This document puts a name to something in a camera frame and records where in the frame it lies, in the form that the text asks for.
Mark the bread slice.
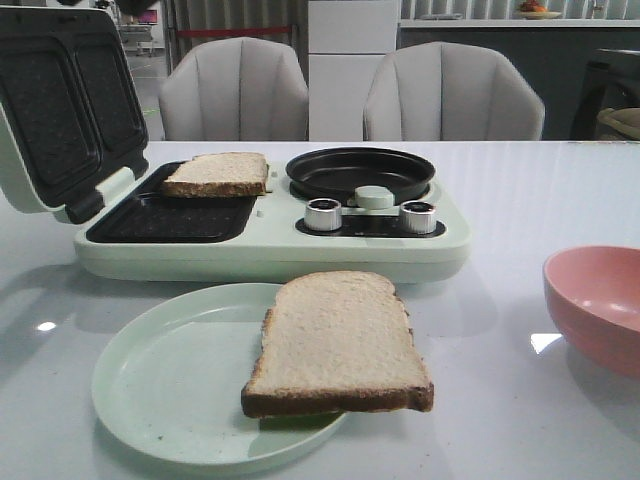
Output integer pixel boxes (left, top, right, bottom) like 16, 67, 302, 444
241, 271, 434, 418
161, 152, 269, 198

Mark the pink bowl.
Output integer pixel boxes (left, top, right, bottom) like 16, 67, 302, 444
543, 245, 639, 379

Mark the mint green sandwich maker lid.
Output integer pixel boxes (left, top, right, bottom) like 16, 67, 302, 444
1, 6, 148, 224

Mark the mint green breakfast maker base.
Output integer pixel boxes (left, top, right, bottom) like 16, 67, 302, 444
74, 158, 471, 283

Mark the left silver control knob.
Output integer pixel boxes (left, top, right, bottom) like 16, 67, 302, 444
303, 198, 342, 232

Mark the silver control knob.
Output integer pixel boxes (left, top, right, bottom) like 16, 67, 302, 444
303, 198, 342, 232
399, 200, 437, 235

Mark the black round frying pan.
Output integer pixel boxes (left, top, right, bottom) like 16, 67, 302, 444
286, 146, 436, 206

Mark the right silver control knob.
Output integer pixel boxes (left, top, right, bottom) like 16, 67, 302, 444
399, 200, 437, 235

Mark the left beige upholstered chair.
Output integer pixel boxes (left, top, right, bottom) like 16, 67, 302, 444
159, 37, 309, 141

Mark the beige upholstered chair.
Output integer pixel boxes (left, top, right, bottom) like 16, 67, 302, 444
363, 42, 545, 141
159, 37, 309, 141

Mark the right beige upholstered chair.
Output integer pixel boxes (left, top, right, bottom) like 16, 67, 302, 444
363, 42, 545, 141

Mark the mint green round plate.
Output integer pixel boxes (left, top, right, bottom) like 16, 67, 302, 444
92, 283, 346, 475

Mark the white cabinet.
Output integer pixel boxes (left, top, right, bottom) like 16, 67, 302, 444
308, 1, 400, 141

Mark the fruit bowl on counter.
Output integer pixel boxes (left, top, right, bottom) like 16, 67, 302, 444
514, 0, 562, 20

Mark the dark washing machine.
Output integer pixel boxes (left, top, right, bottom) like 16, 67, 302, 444
571, 49, 639, 141

